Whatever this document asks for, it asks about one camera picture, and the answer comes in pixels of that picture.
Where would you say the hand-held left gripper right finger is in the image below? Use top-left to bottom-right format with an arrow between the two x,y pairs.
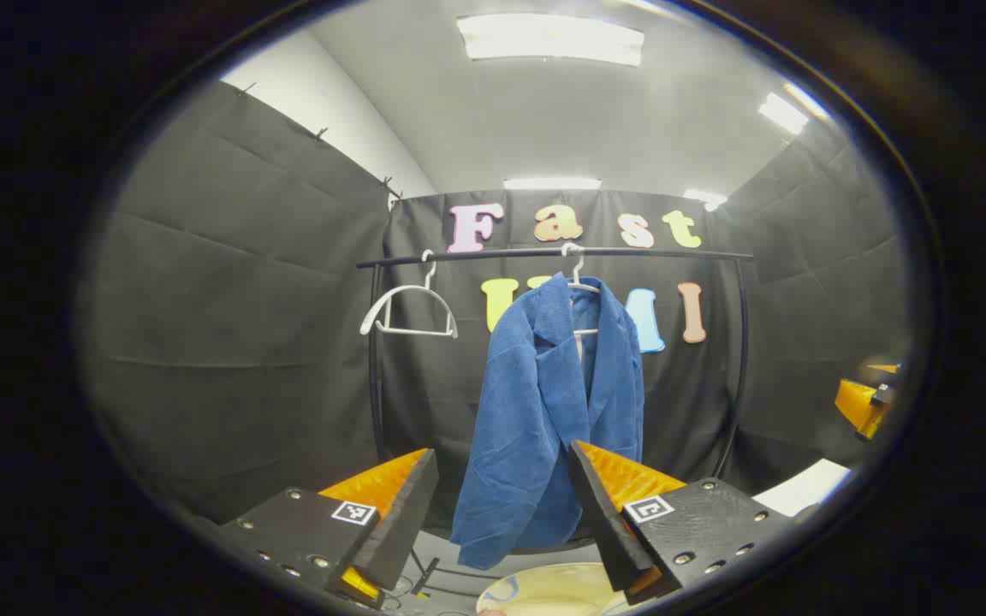
567,440 -> 795,607

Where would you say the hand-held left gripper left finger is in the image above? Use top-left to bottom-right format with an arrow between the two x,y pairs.
217,447 -> 441,610

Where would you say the blue corduroy jacket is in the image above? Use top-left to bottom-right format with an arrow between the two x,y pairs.
450,272 -> 646,572

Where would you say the white plastic hanger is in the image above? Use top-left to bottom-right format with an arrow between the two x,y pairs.
359,250 -> 460,340
560,242 -> 605,336

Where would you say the black metal clothes rack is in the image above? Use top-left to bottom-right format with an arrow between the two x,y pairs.
354,246 -> 755,555

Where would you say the black backdrop cloth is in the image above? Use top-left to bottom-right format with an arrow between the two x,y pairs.
82,81 -> 913,531

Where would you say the large ceiling light panel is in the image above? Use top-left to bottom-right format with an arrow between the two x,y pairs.
457,13 -> 645,68

